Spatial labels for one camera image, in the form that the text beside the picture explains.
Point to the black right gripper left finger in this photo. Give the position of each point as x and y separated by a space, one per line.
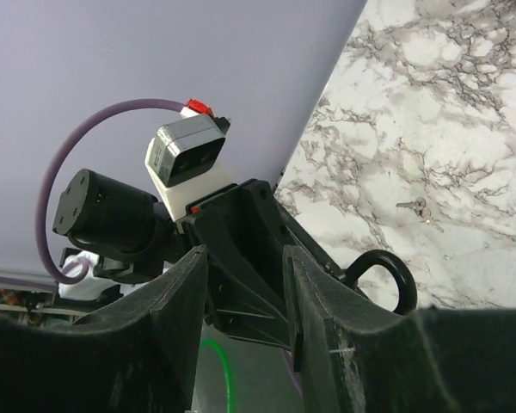
138 354

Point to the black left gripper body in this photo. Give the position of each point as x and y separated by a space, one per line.
181 201

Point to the black padlock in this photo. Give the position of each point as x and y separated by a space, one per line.
381 268

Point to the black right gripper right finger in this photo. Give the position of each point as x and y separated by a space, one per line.
355 356

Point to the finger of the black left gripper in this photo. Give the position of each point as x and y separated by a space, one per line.
244 236

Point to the small silver key set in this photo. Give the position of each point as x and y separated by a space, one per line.
422 211

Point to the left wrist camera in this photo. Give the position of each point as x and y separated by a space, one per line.
182 161

